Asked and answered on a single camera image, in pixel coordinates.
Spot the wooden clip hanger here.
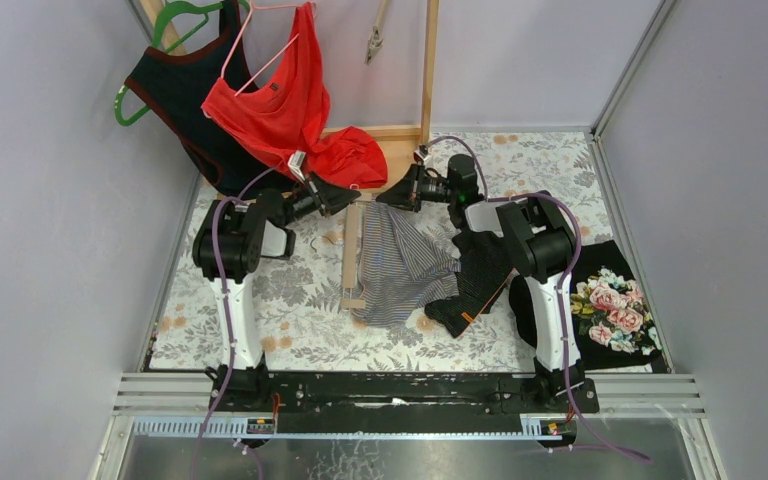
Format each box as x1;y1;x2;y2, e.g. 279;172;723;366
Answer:
307;204;366;312

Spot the grey striped underwear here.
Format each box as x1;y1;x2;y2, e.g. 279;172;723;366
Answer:
354;202;460;328

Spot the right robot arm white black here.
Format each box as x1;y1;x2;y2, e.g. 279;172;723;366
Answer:
376;153;582;375

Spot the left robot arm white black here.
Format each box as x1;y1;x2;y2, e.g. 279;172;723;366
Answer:
192;174;362;371

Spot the black underwear orange trim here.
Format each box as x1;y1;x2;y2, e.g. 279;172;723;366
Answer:
424;230;513;338

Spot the green plastic hanger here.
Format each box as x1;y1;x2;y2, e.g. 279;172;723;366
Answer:
113;1;251;137

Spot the wooden clothes rack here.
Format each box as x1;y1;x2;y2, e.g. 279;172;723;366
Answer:
138;0;441;212

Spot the floral patterned table mat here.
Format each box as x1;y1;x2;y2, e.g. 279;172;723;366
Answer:
147;132;613;372

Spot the dark tank top red trim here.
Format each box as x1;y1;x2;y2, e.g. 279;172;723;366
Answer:
114;1;296;199

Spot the black floral garment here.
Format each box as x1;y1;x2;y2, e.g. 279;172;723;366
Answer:
508;239;669;375

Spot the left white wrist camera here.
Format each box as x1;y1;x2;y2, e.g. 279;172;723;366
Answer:
287;150;307;183

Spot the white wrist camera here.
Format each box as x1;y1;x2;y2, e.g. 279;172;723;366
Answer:
413;144;430;165
287;150;307;183

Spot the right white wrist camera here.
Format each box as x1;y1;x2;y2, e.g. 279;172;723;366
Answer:
413;144;430;165

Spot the pink wire hanger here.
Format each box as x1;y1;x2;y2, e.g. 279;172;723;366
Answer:
220;1;317;96

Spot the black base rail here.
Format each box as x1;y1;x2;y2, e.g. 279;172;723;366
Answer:
204;365;599;434

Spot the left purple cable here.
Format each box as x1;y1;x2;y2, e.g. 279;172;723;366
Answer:
188;165;279;480

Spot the purple cable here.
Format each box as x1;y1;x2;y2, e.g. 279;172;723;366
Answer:
188;165;279;480
417;135;654;464

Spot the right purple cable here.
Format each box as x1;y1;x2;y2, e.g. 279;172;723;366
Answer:
417;135;654;464

